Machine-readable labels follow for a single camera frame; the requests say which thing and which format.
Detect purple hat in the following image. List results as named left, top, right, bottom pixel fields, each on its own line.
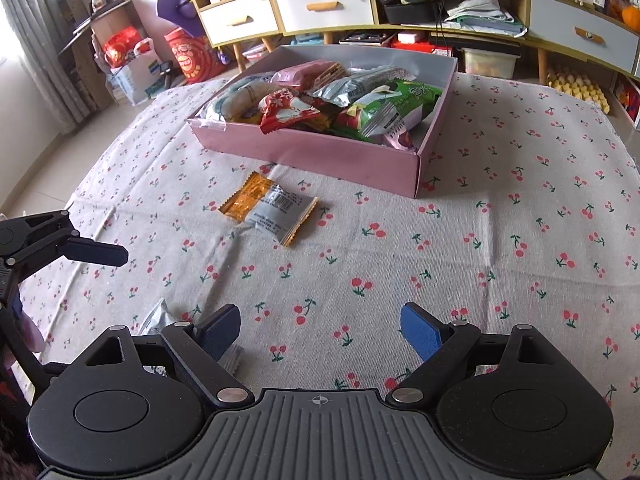
left=156, top=0, right=201, bottom=33

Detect grey curtain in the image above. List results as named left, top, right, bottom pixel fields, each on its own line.
left=0, top=0, right=91, bottom=133

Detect folded white papers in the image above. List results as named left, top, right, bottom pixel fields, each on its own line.
left=445, top=0, right=528, bottom=38

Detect silver snack packet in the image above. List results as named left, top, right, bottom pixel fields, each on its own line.
left=307, top=67, right=418, bottom=108

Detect clear bin with yellow contents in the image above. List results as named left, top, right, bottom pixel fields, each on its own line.
left=457, top=47, right=518, bottom=80

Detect red cardboard box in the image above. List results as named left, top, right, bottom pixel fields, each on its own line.
left=390, top=30, right=456, bottom=58

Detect orange snack packet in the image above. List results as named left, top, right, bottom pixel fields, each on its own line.
left=218, top=171, right=320, bottom=248

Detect clear storage bin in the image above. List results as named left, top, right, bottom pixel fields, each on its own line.
left=240, top=42, right=271, bottom=66

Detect red gift bag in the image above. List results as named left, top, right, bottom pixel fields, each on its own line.
left=103, top=27, right=146, bottom=68

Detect white and green snack packet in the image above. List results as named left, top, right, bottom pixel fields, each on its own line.
left=202, top=74, right=281, bottom=123

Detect pink cardboard box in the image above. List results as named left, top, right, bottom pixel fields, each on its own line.
left=187, top=44, right=460, bottom=200

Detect white and maroon snack packet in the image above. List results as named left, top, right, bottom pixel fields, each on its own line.
left=136, top=297, right=243, bottom=378

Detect black power cable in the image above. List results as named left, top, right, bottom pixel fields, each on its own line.
left=432, top=0, right=451, bottom=51

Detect pink wafer packet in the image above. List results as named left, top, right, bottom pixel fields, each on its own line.
left=272, top=60, right=348, bottom=92

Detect cherry print cloth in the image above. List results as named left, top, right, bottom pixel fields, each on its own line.
left=15, top=74, right=640, bottom=411

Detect wooden TV stand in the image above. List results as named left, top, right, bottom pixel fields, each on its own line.
left=372, top=0, right=640, bottom=91

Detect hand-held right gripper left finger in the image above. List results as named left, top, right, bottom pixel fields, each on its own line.
left=86, top=304, right=255, bottom=406

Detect yellow egg tray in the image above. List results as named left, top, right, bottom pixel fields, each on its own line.
left=546, top=65, right=613, bottom=113

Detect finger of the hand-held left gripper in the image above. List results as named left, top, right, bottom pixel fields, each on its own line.
left=0, top=210, right=129, bottom=281

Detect wooden shelf cabinet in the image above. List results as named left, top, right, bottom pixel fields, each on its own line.
left=177, top=0, right=378, bottom=73

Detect red candy packet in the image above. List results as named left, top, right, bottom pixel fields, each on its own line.
left=259, top=87, right=321, bottom=135

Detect white shopping bag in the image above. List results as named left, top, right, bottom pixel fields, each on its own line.
left=107, top=37, right=173, bottom=106

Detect black lidded box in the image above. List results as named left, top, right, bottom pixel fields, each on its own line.
left=377, top=0, right=446, bottom=26

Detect red paper bag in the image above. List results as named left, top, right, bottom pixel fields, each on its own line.
left=164, top=27, right=226, bottom=85

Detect yellow snack packet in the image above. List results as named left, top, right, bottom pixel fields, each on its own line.
left=295, top=107, right=346, bottom=133

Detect dark wooden shelf rack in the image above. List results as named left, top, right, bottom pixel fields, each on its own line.
left=55, top=0, right=136, bottom=111

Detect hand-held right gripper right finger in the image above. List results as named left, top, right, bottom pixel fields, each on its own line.
left=386, top=302, right=555, bottom=403

